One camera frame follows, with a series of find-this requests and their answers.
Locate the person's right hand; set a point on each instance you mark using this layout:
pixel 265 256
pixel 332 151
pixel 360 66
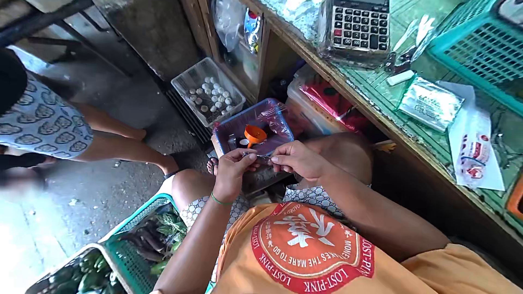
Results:
pixel 305 162

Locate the person's left hand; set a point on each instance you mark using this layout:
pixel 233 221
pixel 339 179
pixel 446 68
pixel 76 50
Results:
pixel 229 177

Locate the person's right fingers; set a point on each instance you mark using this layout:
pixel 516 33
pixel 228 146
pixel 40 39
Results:
pixel 284 149

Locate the person's left index finger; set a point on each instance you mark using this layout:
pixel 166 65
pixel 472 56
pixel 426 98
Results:
pixel 241 151

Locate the person's left thumb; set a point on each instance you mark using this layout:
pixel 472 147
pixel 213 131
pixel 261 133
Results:
pixel 247 161

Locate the person's right thumb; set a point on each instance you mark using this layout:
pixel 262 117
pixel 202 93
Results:
pixel 282 159

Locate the person's left fingers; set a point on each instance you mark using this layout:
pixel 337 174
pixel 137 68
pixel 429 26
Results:
pixel 253 166

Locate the person's left forearm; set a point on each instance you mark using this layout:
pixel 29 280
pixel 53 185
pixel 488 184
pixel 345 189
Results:
pixel 200 240

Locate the person's right forearm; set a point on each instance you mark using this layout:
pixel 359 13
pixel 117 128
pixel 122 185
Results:
pixel 376 208

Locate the orange plastic funnel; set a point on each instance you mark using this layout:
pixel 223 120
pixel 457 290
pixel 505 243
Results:
pixel 255 134

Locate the blue rectangular plastic basin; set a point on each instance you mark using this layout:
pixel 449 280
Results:
pixel 233 127

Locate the clear plastic storage box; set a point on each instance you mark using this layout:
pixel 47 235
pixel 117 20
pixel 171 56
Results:
pixel 303 107

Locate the green elastic wristband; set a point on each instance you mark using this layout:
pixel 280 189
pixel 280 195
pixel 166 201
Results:
pixel 218 200

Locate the pile of white balls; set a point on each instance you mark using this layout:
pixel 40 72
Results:
pixel 215 97

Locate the red plastic packaging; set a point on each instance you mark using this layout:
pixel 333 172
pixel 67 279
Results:
pixel 327 100

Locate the white plastic crate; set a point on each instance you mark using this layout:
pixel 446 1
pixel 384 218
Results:
pixel 191 102

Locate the person's body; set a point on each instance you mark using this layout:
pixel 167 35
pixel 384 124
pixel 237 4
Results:
pixel 310 253

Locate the wooden counter with green top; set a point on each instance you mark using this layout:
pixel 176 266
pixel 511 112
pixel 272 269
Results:
pixel 367 92

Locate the pile of green leafy vegetables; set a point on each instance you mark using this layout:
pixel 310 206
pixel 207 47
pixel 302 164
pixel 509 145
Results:
pixel 170 228

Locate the blue and red packet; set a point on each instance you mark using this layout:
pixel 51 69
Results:
pixel 252 28

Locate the pile of eggplants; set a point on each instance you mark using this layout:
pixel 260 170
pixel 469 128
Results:
pixel 149 241

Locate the hanging clear plastic bag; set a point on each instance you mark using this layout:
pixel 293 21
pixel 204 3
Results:
pixel 228 24

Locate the short white cylinder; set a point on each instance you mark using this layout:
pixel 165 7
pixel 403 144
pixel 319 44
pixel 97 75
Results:
pixel 400 77

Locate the desk calculator in plastic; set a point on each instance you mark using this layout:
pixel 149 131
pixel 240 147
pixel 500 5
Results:
pixel 359 30

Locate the green plastic crate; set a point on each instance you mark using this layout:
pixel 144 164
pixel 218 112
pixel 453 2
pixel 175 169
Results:
pixel 126 255

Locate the silver foil pack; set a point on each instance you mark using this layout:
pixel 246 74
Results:
pixel 431 102

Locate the white-rimmed crate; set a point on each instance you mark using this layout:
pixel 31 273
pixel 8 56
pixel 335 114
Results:
pixel 108 261

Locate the bundle of white plastic strips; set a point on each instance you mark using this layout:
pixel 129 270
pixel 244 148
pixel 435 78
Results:
pixel 421 32

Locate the pile of green peppers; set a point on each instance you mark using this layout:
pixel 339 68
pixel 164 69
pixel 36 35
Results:
pixel 92 273

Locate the clear bag with red print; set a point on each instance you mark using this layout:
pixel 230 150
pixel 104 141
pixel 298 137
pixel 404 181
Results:
pixel 478 151

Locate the teal plastic basket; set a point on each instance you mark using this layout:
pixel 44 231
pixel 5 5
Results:
pixel 459 43

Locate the white paper sheet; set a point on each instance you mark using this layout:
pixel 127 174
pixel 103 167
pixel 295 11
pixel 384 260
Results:
pixel 492 173

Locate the dark metal-legged table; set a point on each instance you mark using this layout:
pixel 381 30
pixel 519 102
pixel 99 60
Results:
pixel 53 20

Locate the orange-rimmed object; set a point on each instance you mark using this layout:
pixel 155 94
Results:
pixel 515 204

